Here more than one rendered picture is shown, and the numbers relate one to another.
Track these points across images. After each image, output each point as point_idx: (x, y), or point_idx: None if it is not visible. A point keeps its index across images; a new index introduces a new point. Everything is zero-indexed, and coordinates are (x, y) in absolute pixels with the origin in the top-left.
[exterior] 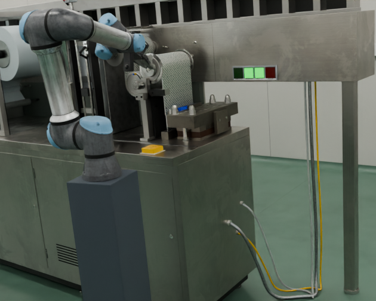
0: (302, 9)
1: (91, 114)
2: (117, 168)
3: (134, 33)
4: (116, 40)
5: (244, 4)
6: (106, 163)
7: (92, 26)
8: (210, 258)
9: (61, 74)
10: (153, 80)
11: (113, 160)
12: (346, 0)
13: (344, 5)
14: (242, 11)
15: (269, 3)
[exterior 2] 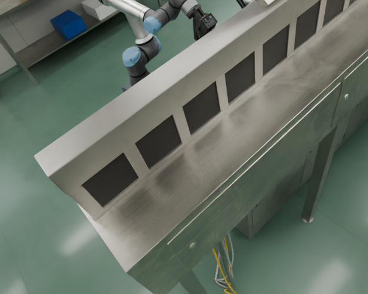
0: (170, 147)
1: None
2: (133, 84)
3: (195, 10)
4: (128, 15)
5: (246, 72)
6: (129, 77)
7: (101, 0)
8: None
9: (125, 14)
10: None
11: (132, 80)
12: (104, 193)
13: (111, 195)
14: (250, 77)
15: (212, 101)
